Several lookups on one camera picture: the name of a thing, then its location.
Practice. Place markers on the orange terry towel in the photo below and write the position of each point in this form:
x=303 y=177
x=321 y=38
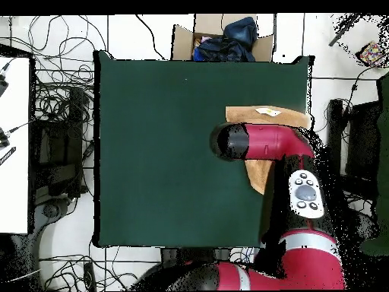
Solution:
x=243 y=115

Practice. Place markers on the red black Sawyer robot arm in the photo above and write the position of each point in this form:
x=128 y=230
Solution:
x=267 y=143

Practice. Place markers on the black flat strip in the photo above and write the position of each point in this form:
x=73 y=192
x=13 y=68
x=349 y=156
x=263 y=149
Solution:
x=7 y=155

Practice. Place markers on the multicoloured speckled item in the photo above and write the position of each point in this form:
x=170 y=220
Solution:
x=372 y=54

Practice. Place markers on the dark green table cloth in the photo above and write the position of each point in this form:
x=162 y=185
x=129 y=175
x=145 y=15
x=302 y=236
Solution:
x=152 y=152

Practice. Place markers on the brown cardboard box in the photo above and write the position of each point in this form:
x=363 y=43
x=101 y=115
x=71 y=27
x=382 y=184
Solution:
x=182 y=42

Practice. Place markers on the dark blue clothes pile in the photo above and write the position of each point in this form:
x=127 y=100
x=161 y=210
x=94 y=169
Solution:
x=231 y=45

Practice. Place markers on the white desk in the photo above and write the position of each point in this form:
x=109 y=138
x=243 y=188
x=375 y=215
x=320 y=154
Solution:
x=15 y=182

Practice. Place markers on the green cloth covered table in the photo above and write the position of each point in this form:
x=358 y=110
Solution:
x=384 y=152

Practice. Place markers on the black rod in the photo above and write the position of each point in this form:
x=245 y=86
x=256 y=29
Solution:
x=345 y=30

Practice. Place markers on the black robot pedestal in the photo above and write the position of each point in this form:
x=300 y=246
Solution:
x=188 y=254

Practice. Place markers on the black stand frame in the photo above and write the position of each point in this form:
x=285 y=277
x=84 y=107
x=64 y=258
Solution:
x=364 y=137
x=57 y=170

